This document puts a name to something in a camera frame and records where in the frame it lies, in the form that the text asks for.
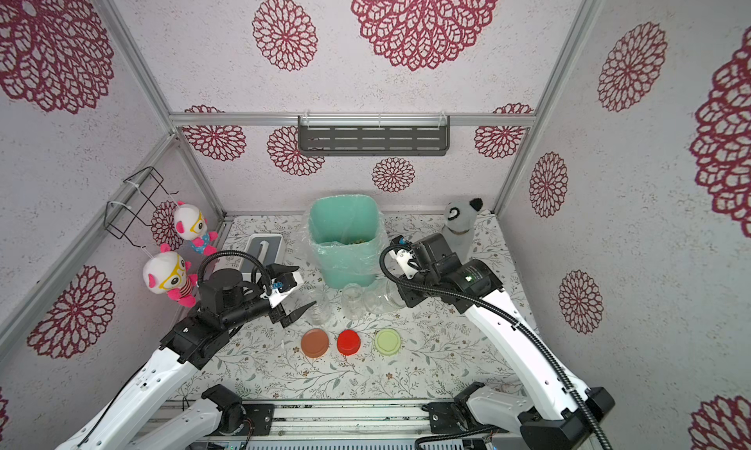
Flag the red jar lid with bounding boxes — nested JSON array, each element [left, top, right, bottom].
[[336, 329, 362, 356]]

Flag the green trash bin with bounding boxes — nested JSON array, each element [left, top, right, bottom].
[[309, 194, 385, 292]]

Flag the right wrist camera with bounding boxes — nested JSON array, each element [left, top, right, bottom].
[[388, 235, 420, 280]]

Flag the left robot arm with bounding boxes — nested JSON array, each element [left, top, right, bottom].
[[60, 264, 307, 449]]

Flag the upper pink white plush doll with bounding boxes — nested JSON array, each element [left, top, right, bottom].
[[173, 201, 218, 256]]

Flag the black wire basket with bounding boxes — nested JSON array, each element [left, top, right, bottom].
[[102, 166, 178, 250]]

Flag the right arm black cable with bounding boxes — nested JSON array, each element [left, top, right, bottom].
[[378, 241, 614, 450]]

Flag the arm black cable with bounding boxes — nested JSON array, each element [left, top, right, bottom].
[[198, 249, 274, 299], [378, 241, 614, 450]]

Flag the lower pink white plush doll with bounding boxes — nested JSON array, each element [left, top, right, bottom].
[[142, 244, 198, 308]]

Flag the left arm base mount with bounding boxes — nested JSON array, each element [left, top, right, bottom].
[[201, 385, 275, 436]]

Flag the grey plush dog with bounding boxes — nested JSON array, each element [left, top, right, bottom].
[[441, 198, 484, 264]]

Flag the green jar lid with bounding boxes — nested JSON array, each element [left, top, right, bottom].
[[375, 328, 402, 357]]

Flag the green lidded peanut jar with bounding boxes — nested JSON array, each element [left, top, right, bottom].
[[364, 283, 406, 315]]

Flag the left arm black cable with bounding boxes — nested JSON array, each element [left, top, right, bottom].
[[198, 249, 274, 299]]

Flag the grey wall shelf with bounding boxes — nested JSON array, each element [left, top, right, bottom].
[[297, 115, 451, 157]]

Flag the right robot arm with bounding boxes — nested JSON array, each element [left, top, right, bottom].
[[379, 233, 615, 449]]

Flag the aluminium rail frame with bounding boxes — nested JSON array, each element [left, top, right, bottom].
[[102, 398, 596, 450]]

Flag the red lidded peanut jar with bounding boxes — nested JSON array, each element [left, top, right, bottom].
[[341, 283, 367, 320]]

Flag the pink white plush doll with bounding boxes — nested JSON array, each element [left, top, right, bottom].
[[142, 244, 198, 308], [173, 201, 218, 256]]

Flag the brown jar lid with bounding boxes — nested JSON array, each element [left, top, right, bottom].
[[300, 328, 330, 359]]

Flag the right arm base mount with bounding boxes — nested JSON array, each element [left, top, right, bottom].
[[420, 382, 501, 434]]

